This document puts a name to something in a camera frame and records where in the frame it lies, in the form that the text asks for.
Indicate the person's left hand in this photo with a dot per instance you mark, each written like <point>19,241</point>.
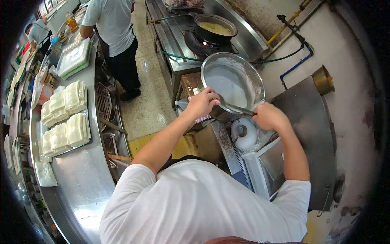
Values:
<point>199,105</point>

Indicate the large steel mixing bowl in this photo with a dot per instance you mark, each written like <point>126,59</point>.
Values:
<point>233,80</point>

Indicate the long steel counter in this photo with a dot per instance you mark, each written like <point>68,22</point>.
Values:
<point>82,183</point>

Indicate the person's right fingers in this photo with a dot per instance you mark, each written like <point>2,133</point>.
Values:
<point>256,110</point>

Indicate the black gas tap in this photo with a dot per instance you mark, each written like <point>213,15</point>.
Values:
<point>292,29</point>

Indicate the yellow wooden board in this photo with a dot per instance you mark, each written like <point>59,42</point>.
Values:
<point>179,148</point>

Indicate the person's body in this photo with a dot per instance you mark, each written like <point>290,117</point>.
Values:
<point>198,207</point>

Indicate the pile of clear plastic bags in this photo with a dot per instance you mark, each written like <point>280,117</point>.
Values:
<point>45,173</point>

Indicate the black wok with yellow food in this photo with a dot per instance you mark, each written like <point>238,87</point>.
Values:
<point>214,29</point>

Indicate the clear bottle with blue cap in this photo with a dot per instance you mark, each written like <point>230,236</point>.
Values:
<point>55,42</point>

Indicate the small wooden table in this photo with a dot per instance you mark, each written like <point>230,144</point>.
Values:
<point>190,80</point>

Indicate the round slatted rack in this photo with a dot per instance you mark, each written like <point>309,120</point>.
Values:
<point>103,103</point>

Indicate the person's left fingers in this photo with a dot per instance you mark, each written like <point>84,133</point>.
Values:
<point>210,95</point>

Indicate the brass funnel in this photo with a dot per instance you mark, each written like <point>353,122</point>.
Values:
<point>322,80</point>

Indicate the person's right hand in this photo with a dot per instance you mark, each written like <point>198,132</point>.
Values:
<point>269,117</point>

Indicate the stacks of white dough sheets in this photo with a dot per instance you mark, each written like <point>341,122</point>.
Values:
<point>65,116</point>

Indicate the bottle of yellow oil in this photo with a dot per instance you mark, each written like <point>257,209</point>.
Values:
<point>72,23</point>

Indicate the blue pipe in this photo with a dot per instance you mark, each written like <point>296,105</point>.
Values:
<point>300,62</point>

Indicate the dark metal container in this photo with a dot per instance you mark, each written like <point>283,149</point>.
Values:
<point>221,115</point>

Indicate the yellow pipe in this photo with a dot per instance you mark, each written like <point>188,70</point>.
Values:
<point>286,23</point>

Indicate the steel gas stove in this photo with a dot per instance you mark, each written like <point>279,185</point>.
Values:
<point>173,39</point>

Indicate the round floury steel lid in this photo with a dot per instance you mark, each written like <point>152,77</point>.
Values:
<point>245,135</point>

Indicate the stack of white boards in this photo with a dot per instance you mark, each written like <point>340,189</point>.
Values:
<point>74,58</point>

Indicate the wooden stick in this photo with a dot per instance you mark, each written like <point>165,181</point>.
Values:
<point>120,157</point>

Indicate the steel dough machine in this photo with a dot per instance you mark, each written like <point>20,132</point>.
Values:
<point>304,122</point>

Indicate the metal scraper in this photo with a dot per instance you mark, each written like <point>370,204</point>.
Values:
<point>237,108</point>

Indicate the pink cloth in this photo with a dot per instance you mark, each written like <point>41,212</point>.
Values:
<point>203,118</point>

